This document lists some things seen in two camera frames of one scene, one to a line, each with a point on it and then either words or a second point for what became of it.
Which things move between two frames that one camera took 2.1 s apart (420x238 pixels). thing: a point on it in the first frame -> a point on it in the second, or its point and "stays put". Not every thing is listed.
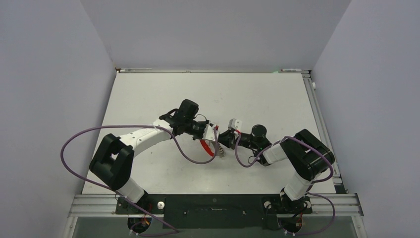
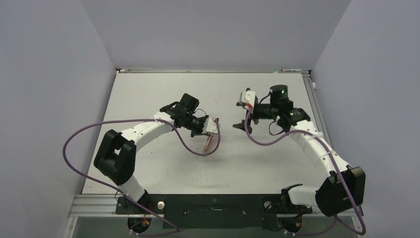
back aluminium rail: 131,71 stays put
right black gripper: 228,138 -> 254,116
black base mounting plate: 215,211 stays put
